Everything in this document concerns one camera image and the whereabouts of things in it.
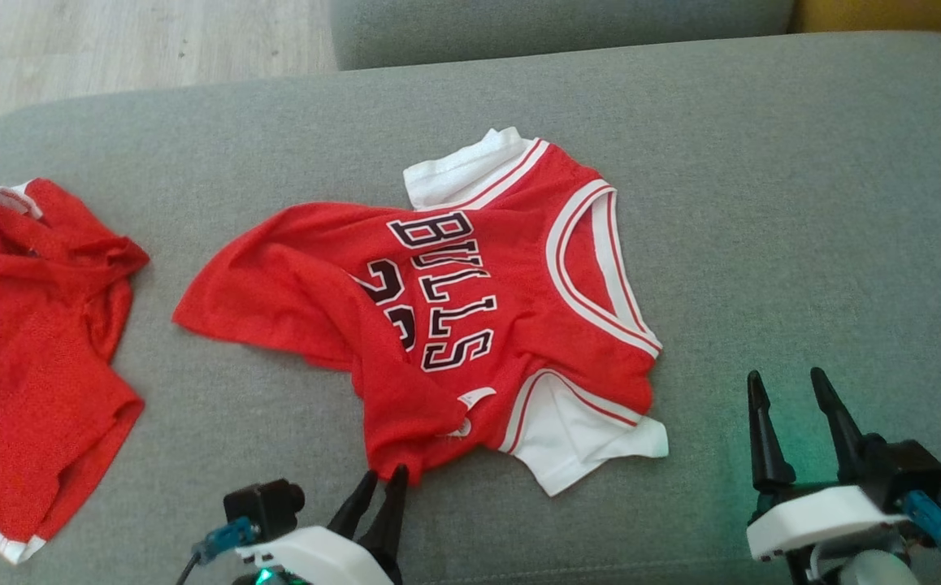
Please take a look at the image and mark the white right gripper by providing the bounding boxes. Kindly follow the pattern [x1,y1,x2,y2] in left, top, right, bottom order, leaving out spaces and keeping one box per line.
[747,367,910,563]

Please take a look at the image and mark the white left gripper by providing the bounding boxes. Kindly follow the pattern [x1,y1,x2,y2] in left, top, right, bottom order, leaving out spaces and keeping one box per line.
[236,465,409,585]

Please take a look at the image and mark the red Bulls basketball jersey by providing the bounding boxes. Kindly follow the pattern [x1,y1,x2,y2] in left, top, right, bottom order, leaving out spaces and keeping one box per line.
[172,128,670,497]

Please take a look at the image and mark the red shorts with white stripe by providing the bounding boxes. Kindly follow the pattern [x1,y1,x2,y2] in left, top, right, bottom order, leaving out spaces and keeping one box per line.
[0,178,151,566]

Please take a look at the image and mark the grey sofa seat cushion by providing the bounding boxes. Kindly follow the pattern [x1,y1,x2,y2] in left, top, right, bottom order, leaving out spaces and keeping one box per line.
[0,31,941,585]

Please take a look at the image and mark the yellow furniture piece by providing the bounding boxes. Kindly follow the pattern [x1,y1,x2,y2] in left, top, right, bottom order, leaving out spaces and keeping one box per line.
[791,0,941,46]

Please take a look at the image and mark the grey sofa section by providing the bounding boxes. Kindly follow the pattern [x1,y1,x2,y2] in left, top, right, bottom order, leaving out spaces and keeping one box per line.
[328,0,796,72]

